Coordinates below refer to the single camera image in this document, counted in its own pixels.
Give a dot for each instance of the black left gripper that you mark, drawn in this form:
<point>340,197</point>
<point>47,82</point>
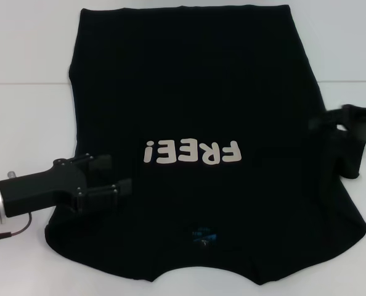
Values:
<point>38,191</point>

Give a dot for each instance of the black shirt with FREE print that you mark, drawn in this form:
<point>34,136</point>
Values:
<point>201,92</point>

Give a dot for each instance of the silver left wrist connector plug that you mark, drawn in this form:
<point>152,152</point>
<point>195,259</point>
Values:
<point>10,174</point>

